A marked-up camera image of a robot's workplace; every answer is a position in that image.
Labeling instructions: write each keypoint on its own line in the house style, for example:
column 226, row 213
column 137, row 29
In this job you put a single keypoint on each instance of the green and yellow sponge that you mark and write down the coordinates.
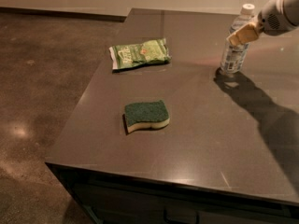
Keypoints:
column 146, row 115

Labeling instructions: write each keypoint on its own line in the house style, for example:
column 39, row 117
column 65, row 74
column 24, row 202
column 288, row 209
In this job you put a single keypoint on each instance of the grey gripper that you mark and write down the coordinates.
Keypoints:
column 270, row 21

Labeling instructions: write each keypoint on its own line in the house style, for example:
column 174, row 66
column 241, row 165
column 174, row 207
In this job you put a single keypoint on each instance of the green snack bag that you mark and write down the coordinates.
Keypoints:
column 135, row 55

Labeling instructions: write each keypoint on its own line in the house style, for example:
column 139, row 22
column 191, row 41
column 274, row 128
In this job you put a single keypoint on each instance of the dark cabinet drawer front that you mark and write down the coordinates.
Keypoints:
column 120, row 199

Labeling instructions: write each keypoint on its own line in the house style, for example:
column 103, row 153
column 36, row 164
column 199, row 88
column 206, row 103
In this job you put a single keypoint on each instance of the clear blue plastic water bottle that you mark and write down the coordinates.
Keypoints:
column 234, row 51

